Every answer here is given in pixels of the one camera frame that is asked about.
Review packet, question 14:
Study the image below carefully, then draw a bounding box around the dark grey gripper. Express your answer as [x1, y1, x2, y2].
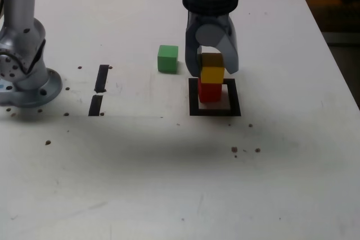
[184, 12, 241, 76]

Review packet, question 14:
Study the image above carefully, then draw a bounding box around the black tape strip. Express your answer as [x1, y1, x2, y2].
[88, 64, 110, 117]

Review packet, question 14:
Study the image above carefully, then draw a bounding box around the yellow cube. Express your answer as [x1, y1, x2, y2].
[200, 53, 226, 84]

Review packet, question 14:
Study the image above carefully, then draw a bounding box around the red cube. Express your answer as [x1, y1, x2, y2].
[197, 78, 223, 103]

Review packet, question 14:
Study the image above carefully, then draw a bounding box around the black tape square outline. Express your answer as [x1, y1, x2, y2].
[188, 78, 242, 117]

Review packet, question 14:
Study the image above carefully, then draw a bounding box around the green cube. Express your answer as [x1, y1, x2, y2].
[157, 44, 179, 74]

